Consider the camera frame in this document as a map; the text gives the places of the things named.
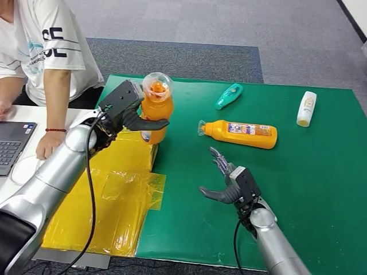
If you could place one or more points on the white bottle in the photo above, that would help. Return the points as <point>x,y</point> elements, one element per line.
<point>306,108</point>

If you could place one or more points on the person's right hand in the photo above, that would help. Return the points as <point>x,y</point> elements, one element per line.
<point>3,110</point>

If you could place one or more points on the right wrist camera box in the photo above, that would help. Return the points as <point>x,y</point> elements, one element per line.
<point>248,186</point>

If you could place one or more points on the teal bottle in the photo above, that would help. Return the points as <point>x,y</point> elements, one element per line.
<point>229,96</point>

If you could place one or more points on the person's left forearm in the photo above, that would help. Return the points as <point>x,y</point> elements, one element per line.
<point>57,100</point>

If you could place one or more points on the green table mat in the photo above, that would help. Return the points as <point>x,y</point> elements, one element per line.
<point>300,182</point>

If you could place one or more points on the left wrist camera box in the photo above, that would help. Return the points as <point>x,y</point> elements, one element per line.
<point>120,98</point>

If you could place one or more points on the dark grey laptop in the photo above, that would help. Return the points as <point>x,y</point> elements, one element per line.
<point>11,144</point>

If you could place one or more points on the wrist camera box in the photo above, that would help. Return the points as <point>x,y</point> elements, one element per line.
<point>248,186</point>
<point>120,98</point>

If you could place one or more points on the orange bottle with clear cap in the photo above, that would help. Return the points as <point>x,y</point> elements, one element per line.
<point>158,106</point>
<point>243,136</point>

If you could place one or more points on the person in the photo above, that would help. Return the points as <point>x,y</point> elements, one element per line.
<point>34,49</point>

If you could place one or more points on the yellow plastic sheet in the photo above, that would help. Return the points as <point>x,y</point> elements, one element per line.
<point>115,205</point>

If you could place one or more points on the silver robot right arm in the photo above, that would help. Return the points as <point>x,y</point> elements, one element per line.
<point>275,246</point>

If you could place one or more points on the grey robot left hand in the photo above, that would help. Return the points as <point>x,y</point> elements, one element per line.
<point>134,122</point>

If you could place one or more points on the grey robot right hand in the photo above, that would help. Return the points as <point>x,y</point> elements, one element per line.
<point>226,193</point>

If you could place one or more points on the person's right forearm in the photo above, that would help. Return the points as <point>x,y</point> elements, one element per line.
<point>10,91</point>

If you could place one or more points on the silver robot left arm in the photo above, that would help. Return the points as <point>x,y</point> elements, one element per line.
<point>48,186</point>

